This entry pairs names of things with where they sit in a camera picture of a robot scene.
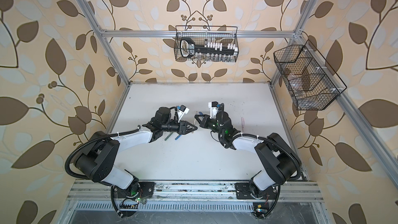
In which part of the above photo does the black wire basket back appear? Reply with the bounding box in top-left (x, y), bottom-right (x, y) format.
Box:
top-left (174, 24), bottom-right (239, 63)

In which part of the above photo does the black wire basket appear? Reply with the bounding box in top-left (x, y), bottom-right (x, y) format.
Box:
top-left (174, 24), bottom-right (239, 63)
top-left (273, 40), bottom-right (347, 111)

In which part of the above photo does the aluminium cage frame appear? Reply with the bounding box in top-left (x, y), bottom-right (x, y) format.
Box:
top-left (55, 0), bottom-right (398, 224)

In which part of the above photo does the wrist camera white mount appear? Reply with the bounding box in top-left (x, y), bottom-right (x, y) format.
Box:
top-left (177, 105), bottom-right (189, 122)
top-left (208, 101), bottom-right (220, 119)

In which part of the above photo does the black wire basket right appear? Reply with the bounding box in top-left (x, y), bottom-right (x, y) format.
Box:
top-left (273, 40), bottom-right (347, 111)

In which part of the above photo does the black tool in basket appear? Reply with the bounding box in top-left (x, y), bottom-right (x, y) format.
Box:
top-left (177, 37), bottom-right (239, 58)

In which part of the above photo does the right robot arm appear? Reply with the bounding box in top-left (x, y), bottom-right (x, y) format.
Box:
top-left (195, 102), bottom-right (302, 199)

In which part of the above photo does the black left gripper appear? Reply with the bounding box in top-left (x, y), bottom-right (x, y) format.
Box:
top-left (161, 119), bottom-right (198, 135)

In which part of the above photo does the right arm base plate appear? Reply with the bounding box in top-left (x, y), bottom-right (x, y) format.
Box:
top-left (234, 182), bottom-right (278, 201)

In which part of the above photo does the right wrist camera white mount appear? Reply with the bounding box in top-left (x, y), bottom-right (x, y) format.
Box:
top-left (208, 101), bottom-right (220, 119)

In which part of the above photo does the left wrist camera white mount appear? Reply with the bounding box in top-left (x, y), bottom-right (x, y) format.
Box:
top-left (177, 105), bottom-right (189, 122)

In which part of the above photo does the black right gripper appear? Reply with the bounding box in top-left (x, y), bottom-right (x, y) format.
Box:
top-left (195, 114), bottom-right (224, 138)

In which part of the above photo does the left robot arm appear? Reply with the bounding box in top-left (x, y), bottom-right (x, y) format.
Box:
top-left (64, 105), bottom-right (198, 189)

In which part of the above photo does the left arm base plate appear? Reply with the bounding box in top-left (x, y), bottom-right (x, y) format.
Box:
top-left (115, 181), bottom-right (155, 200)

